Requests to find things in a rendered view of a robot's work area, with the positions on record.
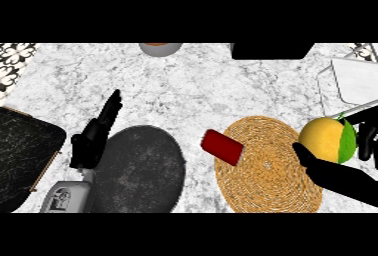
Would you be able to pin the black marbled cutting board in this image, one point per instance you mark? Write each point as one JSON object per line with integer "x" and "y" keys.
{"x": 24, "y": 160}

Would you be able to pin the black appliance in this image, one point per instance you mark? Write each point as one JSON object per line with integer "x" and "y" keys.
{"x": 270, "y": 50}

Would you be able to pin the grey round bowl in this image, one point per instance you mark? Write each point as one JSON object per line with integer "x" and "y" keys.
{"x": 159, "y": 49}

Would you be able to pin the round woven straw placemat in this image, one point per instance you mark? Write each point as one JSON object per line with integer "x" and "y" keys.
{"x": 267, "y": 165}

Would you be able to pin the yellow lemon with green leaf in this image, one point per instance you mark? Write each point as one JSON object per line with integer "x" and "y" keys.
{"x": 326, "y": 140}

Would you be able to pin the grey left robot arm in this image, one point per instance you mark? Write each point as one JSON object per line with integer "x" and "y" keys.
{"x": 66, "y": 196}

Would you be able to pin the dark grey round plate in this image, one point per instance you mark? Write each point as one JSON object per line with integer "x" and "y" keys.
{"x": 137, "y": 170}

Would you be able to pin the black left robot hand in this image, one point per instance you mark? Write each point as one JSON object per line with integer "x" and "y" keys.
{"x": 93, "y": 140}

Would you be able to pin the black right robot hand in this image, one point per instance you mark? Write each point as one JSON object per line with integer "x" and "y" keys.
{"x": 340, "y": 176}

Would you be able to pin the dark red rectangular block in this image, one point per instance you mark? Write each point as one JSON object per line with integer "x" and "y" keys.
{"x": 221, "y": 147}

